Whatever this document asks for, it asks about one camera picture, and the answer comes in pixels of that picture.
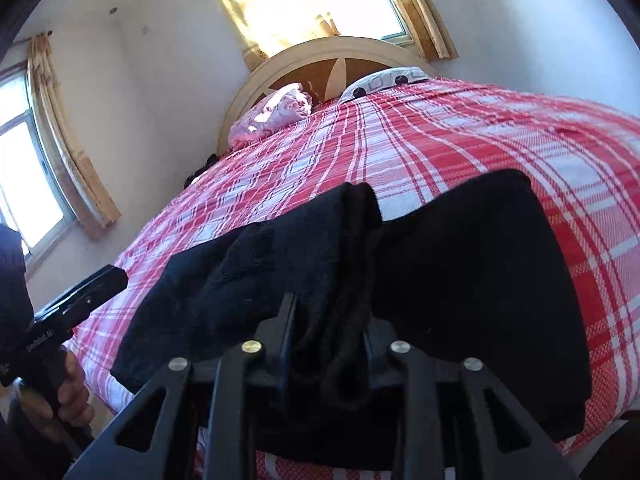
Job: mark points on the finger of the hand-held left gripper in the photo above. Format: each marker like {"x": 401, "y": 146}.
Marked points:
{"x": 95, "y": 285}

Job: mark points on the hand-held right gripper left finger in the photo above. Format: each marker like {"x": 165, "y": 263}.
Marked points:
{"x": 282, "y": 325}

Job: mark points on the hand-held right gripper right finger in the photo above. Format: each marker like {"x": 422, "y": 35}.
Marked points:
{"x": 382, "y": 335}

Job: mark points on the black pants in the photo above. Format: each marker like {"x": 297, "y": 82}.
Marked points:
{"x": 475, "y": 285}

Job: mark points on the person's left forearm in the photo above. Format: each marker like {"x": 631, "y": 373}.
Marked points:
{"x": 20, "y": 452}

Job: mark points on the person's left hand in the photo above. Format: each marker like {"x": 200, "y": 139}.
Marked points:
{"x": 75, "y": 400}

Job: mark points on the person's dark clothing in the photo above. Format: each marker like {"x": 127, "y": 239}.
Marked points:
{"x": 10, "y": 275}

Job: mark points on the side window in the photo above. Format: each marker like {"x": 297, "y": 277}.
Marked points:
{"x": 25, "y": 175}

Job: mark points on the yellow side curtain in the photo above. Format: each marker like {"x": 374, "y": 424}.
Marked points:
{"x": 65, "y": 150}

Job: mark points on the dark cloth beside bed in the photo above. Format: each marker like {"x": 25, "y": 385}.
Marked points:
{"x": 200, "y": 170}

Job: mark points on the pink pillow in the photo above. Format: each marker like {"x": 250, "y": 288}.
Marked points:
{"x": 265, "y": 115}

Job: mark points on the red plaid bed sheet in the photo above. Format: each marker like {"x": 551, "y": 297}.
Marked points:
{"x": 450, "y": 135}

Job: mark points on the cream wooden headboard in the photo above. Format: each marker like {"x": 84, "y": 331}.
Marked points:
{"x": 260, "y": 80}

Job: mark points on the white patterned pillow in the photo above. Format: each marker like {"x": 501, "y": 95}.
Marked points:
{"x": 385, "y": 82}

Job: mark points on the dark maroon cloth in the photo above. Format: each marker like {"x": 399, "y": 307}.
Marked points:
{"x": 620, "y": 445}

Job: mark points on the yellow patterned curtain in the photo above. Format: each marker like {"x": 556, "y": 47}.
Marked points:
{"x": 250, "y": 10}
{"x": 425, "y": 10}

